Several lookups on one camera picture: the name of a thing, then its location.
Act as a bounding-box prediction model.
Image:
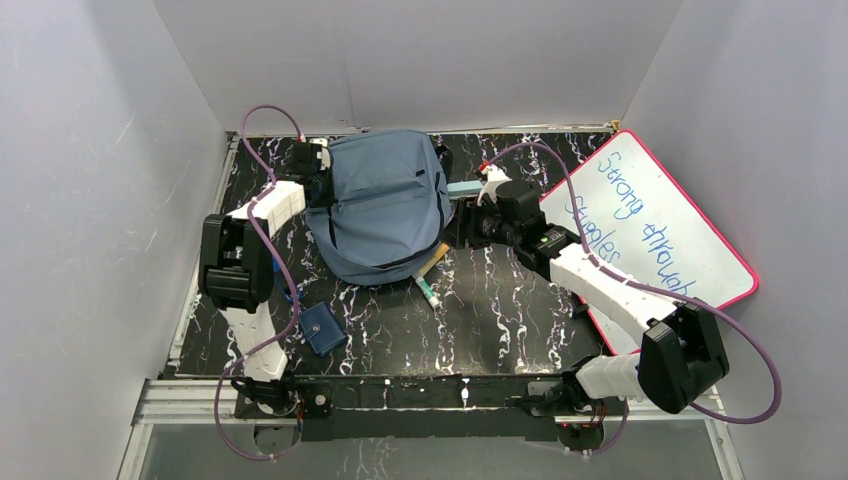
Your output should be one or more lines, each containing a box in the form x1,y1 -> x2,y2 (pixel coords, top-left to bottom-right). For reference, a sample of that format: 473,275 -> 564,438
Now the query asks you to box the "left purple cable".
213,104 -> 309,463

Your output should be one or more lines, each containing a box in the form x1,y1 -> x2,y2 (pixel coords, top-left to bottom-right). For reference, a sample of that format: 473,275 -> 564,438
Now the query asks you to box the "teal eraser case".
447,180 -> 483,200

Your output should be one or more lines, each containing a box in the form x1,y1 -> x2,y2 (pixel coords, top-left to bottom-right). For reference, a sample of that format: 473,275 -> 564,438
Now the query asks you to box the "pink framed whiteboard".
537,129 -> 761,359

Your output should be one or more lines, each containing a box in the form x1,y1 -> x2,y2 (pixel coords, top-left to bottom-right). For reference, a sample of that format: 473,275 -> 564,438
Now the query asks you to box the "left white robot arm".
198,138 -> 332,416

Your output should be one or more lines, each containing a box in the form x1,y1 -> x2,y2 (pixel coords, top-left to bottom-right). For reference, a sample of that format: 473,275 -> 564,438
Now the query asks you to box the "blue student backpack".
305,130 -> 452,286

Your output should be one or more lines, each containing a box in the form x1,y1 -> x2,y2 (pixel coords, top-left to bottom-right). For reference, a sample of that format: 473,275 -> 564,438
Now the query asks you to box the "navy snap wallet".
299,302 -> 348,357

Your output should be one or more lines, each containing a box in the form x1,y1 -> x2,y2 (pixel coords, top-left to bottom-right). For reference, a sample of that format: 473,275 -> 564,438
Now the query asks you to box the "green white glue stick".
414,276 -> 442,311

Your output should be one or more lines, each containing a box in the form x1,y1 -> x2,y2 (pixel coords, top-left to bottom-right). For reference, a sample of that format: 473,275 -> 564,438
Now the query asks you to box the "yellow orange highlighter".
413,242 -> 450,278

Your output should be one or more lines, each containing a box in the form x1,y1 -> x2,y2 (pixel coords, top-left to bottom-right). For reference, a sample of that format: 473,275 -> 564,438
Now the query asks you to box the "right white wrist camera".
476,164 -> 511,206

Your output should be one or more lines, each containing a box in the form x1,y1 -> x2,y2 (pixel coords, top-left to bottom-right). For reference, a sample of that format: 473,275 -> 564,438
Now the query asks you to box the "black front rail frame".
295,374 -> 580,442

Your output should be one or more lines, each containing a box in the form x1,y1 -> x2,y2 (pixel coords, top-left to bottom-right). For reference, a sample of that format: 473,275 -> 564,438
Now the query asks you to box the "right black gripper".
437,194 -> 520,251

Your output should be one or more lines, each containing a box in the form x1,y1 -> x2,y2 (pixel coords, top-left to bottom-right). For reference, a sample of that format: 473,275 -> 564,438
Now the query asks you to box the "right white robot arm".
445,180 -> 730,414

